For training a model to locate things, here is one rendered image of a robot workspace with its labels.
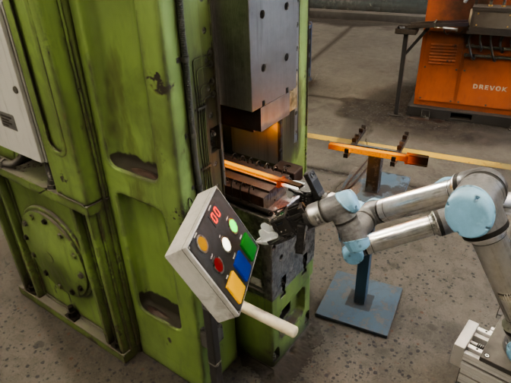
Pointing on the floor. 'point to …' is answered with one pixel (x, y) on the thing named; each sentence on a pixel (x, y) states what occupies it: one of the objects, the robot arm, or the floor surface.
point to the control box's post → (213, 346)
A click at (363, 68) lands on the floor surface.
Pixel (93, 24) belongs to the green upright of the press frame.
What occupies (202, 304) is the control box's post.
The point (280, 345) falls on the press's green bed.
